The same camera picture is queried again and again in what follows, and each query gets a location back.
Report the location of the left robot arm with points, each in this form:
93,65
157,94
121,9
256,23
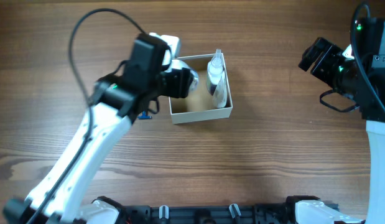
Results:
153,70

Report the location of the dark blue pump bottle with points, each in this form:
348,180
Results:
215,71

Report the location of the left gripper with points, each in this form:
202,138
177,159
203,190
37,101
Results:
178,83

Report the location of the blue disposable razor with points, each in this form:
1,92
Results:
144,115

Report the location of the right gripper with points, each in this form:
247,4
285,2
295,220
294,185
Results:
320,58

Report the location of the black mounting rail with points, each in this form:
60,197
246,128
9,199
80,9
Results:
232,214

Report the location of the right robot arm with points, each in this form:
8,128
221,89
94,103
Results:
358,73

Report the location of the white cardboard box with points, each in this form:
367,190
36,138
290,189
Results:
198,105

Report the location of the white round jar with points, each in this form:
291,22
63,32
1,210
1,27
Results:
189,77

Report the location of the white squeeze tube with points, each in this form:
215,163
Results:
220,93

